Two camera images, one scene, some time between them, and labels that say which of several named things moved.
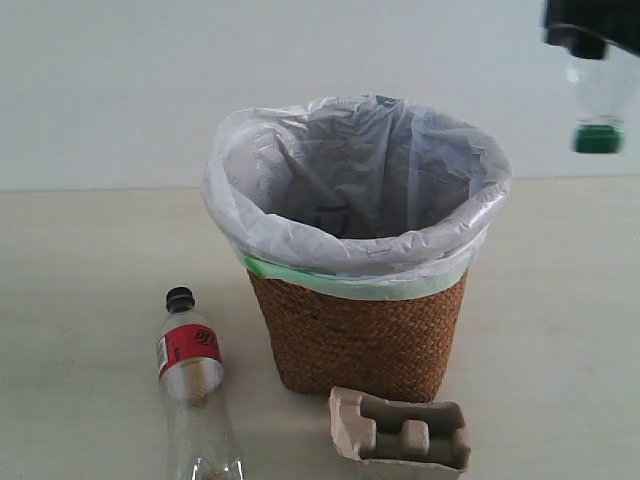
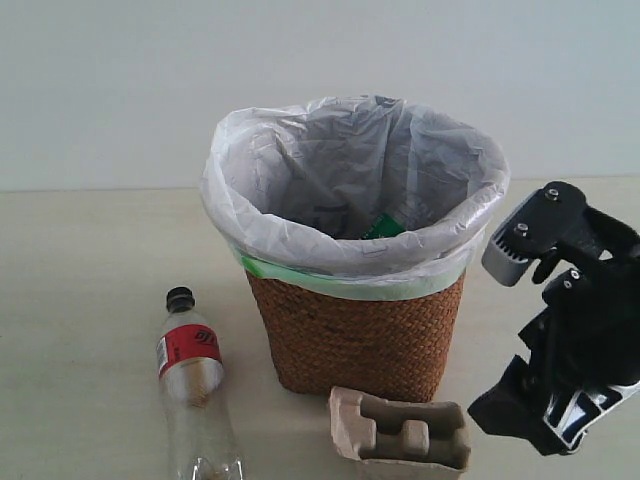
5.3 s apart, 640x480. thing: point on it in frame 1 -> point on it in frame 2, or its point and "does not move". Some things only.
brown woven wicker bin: x=394 y=349 does not move
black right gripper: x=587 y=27 -> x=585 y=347
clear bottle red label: x=200 y=443 does not move
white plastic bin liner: x=361 y=194 does not move
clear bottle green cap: x=596 y=90 -> x=383 y=226
